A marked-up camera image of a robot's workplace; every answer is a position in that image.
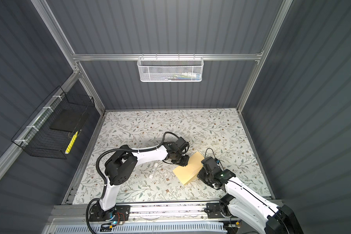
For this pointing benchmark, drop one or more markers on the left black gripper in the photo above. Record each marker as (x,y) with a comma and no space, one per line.
(185,162)

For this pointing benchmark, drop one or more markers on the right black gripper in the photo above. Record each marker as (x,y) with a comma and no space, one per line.
(201,175)

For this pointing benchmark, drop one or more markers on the tan paper envelope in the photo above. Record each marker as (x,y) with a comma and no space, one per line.
(188,173)

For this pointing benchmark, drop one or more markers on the white glue stick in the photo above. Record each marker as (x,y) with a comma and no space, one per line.
(153,171)

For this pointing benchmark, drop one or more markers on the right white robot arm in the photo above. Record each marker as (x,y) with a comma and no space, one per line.
(240,201)

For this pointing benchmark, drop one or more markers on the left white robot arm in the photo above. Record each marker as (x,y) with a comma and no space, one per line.
(116,166)

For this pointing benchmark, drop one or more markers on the floral table mat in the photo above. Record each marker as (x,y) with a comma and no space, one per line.
(212,132)

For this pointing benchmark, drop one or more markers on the pens in white basket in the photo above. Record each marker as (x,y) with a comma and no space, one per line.
(184,77)

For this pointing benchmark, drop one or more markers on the yellow marker pen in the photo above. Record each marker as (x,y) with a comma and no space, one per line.
(71,143)

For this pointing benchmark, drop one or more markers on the black foam pad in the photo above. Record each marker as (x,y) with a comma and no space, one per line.
(69,121)

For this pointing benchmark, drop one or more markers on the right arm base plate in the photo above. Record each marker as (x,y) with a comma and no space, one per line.
(217,210)

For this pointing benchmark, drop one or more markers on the white vented cable tray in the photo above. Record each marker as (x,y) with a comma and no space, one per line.
(162,228)

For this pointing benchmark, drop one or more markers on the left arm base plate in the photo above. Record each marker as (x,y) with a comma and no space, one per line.
(118,213)

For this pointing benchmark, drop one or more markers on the white wire mesh basket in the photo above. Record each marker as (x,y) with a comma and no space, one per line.
(155,70)

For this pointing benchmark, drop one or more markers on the black wire basket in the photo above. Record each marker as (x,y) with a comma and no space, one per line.
(53,132)

